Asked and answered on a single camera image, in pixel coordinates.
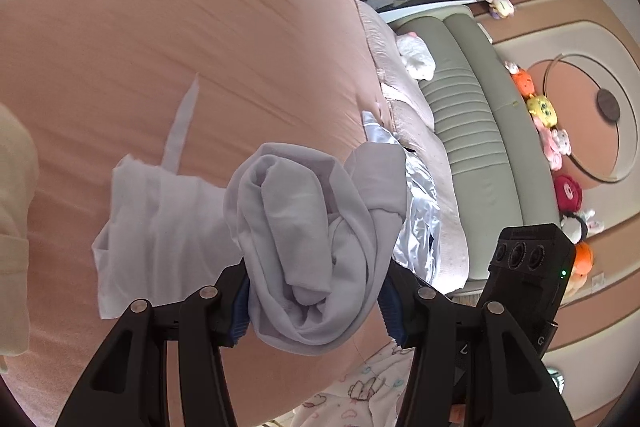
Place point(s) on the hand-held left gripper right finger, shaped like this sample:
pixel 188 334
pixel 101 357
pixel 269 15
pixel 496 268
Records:
pixel 390 317

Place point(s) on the cream folded garment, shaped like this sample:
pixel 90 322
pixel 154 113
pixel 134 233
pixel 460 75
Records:
pixel 17 232

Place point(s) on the white bunny plush toy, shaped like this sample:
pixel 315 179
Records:
pixel 590 222

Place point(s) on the yellow square plush toy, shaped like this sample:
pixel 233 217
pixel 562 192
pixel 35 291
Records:
pixel 541 109

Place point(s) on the small orange plush toy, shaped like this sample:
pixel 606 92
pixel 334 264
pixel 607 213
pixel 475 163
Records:
pixel 522 83

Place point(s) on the white cat plush toy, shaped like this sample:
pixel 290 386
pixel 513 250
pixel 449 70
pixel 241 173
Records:
pixel 563 142

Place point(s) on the grey padded headboard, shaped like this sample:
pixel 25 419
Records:
pixel 480 132

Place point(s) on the black white penguin plush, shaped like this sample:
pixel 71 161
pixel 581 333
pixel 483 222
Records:
pixel 572 227

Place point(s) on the small white plush toy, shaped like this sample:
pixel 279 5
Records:
pixel 511 67

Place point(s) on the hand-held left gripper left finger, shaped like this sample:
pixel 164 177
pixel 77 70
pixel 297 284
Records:
pixel 241 312

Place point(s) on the large orange plush toy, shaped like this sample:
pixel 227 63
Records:
pixel 582 257

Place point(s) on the red plush toy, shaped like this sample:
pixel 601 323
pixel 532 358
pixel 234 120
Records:
pixel 567 192

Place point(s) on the white t-shirt navy trim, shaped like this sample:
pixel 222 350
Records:
pixel 300 232

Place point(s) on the pink plush toy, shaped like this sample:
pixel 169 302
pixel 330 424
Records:
pixel 547 147

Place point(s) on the shiny white satin garment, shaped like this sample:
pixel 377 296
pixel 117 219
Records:
pixel 420 217

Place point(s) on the pink round bed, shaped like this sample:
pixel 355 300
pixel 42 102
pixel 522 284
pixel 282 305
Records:
pixel 150 32

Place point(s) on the small yellowish plush doll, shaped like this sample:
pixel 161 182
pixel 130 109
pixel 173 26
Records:
pixel 502 8

